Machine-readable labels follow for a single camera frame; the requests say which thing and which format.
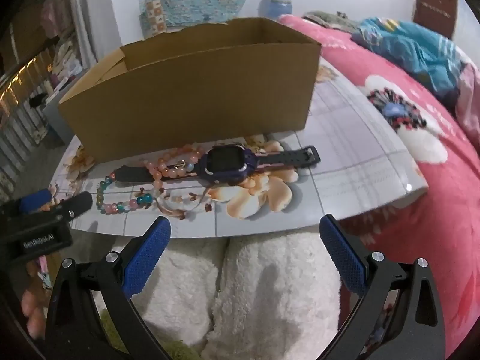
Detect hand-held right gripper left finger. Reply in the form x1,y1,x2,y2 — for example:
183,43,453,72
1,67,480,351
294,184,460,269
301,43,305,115
45,215,173,360

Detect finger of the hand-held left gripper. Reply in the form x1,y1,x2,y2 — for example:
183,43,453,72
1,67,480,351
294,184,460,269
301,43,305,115
56,190,94,220
19,189,51,214

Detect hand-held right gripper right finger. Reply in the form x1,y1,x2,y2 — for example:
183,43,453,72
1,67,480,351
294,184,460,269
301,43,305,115
319,214,441,360

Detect pink bead bracelet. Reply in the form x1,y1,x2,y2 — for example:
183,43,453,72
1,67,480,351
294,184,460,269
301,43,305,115
144,143,206,196

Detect purple black smartwatch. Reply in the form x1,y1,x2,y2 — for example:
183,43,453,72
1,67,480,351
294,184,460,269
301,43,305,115
112,145,322,187

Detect brown cardboard box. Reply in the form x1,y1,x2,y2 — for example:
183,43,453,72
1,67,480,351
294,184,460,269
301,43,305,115
57,17,322,166

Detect person's left hand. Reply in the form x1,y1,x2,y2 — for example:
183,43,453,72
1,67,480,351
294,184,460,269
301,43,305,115
20,285,51,340

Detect grey cabinet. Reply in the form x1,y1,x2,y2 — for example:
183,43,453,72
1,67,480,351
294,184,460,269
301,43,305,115
40,97,76,147

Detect pink floral blanket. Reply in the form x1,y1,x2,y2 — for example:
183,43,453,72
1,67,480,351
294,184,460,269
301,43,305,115
279,14,480,357

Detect floral plaid tablecloth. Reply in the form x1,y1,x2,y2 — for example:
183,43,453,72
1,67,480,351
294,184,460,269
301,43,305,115
50,56,430,240

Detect open clothes shelf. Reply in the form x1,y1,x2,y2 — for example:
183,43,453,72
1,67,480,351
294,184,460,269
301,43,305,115
0,0,85,196

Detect white curtain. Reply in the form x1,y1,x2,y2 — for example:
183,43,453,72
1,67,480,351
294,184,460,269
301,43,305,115
69,0,124,72

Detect blue printed blanket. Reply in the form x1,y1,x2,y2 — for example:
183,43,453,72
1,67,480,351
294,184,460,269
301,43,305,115
352,17,473,98

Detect grey pillow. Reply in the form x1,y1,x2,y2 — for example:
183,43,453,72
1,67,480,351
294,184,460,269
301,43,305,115
302,10,361,32

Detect blue water jug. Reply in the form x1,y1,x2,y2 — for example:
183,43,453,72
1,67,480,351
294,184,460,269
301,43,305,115
259,0,293,19

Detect brown wooden door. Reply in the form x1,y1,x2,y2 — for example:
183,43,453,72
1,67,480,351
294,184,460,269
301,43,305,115
412,0,457,40

